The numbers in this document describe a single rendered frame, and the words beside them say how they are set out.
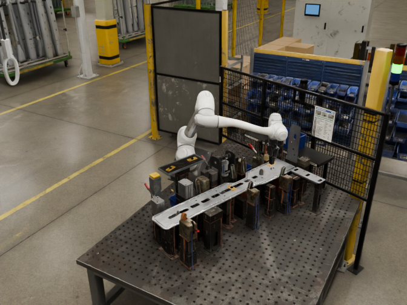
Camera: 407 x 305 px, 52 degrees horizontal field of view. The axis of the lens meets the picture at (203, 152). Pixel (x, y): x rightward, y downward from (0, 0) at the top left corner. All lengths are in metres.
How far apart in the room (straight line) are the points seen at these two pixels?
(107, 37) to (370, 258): 8.18
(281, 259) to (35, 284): 2.23
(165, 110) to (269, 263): 3.73
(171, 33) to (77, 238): 2.95
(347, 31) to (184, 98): 4.95
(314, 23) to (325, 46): 0.56
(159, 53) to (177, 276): 3.81
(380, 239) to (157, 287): 2.61
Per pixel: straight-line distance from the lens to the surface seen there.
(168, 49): 5.95
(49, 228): 4.82
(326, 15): 9.97
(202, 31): 5.59
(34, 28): 10.93
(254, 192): 3.17
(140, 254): 3.15
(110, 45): 10.78
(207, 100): 3.31
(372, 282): 4.19
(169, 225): 2.89
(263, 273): 2.99
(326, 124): 3.80
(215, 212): 2.96
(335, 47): 10.02
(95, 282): 3.29
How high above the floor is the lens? 2.71
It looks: 26 degrees down
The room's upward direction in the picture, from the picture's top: straight up
